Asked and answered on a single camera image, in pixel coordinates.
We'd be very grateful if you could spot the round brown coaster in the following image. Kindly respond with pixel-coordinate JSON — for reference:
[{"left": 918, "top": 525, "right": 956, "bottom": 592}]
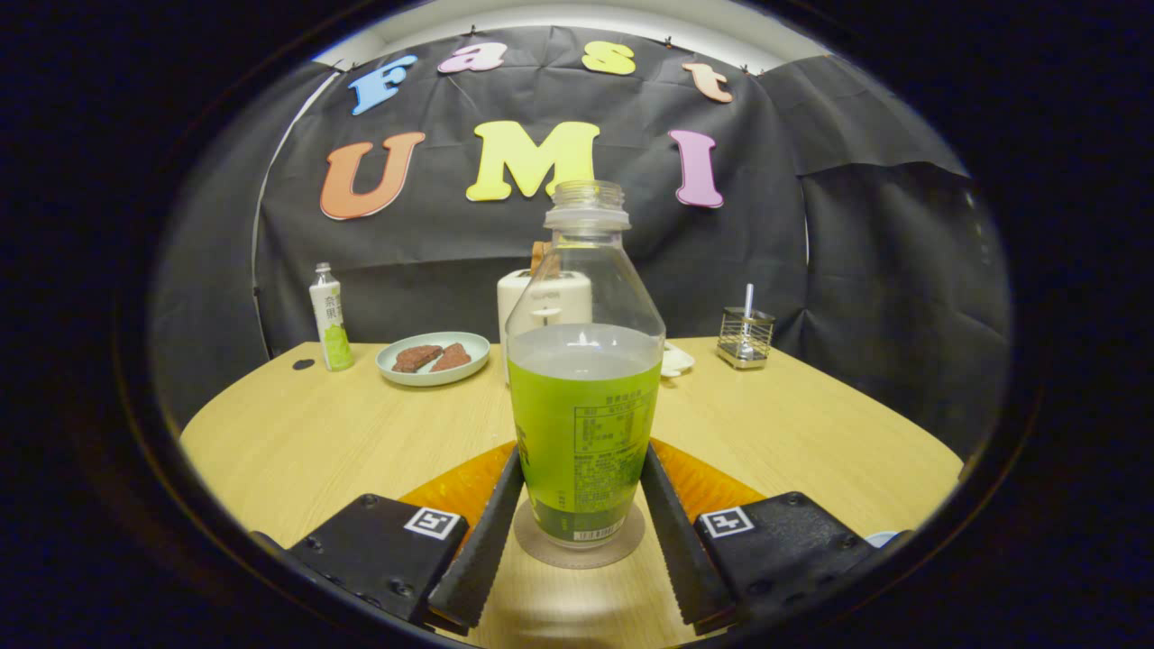
[{"left": 513, "top": 498, "right": 646, "bottom": 570}]

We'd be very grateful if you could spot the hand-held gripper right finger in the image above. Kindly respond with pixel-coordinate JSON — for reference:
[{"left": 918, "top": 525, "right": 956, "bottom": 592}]
[{"left": 640, "top": 440, "right": 907, "bottom": 635}]

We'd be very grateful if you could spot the pale green plate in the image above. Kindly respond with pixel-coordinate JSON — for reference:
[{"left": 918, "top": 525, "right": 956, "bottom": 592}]
[{"left": 376, "top": 332, "right": 491, "bottom": 388}]

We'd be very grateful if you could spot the white toaster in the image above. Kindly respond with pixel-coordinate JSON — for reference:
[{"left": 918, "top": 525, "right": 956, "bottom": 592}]
[{"left": 497, "top": 267, "right": 593, "bottom": 361}]

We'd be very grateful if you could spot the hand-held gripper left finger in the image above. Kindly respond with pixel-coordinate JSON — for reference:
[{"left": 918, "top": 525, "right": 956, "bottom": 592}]
[{"left": 252, "top": 443, "right": 527, "bottom": 636}]

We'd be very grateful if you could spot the wooden table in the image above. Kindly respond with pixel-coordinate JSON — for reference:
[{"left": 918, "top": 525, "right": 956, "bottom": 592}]
[{"left": 180, "top": 336, "right": 966, "bottom": 649}]

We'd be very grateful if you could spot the small white green bottle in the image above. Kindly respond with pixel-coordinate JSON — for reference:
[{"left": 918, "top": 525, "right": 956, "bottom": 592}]
[{"left": 309, "top": 262, "right": 355, "bottom": 372}]

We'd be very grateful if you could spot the green label juice bottle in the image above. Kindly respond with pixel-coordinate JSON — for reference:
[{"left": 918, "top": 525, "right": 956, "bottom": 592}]
[{"left": 504, "top": 179, "right": 666, "bottom": 549}]

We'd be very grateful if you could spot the wire mesh holder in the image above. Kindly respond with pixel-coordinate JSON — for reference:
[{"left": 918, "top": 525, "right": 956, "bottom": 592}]
[{"left": 717, "top": 306, "right": 776, "bottom": 370}]

